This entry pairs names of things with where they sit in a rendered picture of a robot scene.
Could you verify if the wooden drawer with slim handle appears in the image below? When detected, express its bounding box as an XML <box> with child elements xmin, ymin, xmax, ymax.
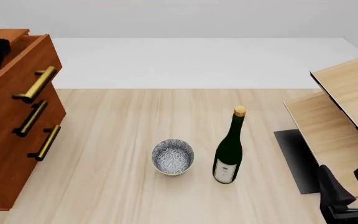
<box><xmin>0</xmin><ymin>81</ymin><xmax>62</xmax><ymax>169</ymax></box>

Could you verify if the slim brass drawer handle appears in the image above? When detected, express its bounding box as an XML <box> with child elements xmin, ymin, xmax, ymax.
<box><xmin>12</xmin><ymin>100</ymin><xmax>49</xmax><ymax>138</ymax></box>

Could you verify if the large brass drawer handle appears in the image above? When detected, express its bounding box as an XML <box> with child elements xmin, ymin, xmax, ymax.
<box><xmin>12</xmin><ymin>65</ymin><xmax>58</xmax><ymax>105</ymax></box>

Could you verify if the pale wooden two-tier shelf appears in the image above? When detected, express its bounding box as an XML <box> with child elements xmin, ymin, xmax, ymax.
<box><xmin>283</xmin><ymin>52</ymin><xmax>358</xmax><ymax>204</ymax></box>

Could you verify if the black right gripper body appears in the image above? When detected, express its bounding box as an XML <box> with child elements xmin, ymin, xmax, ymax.
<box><xmin>321</xmin><ymin>205</ymin><xmax>358</xmax><ymax>220</ymax></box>

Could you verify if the short brass drawer handle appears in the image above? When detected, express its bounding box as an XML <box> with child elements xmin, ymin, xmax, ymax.
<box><xmin>27</xmin><ymin>124</ymin><xmax>62</xmax><ymax>162</ymax></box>

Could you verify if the wooden drawer with short handle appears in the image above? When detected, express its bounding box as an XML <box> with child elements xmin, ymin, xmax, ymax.
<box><xmin>0</xmin><ymin>97</ymin><xmax>67</xmax><ymax>211</ymax></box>

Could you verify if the blue white patterned bowl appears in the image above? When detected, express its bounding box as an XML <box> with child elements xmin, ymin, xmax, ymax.
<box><xmin>151</xmin><ymin>138</ymin><xmax>196</xmax><ymax>179</ymax></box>

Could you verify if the flat black panel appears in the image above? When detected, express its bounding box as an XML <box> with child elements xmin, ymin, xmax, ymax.
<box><xmin>273</xmin><ymin>129</ymin><xmax>322</xmax><ymax>195</ymax></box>

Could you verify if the dark green corked wine bottle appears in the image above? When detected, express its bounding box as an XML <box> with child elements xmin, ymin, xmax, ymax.
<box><xmin>212</xmin><ymin>105</ymin><xmax>247</xmax><ymax>185</ymax></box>

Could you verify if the wooden drawer with large handle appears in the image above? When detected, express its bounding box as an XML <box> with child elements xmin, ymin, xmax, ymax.
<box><xmin>0</xmin><ymin>34</ymin><xmax>63</xmax><ymax>106</ymax></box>

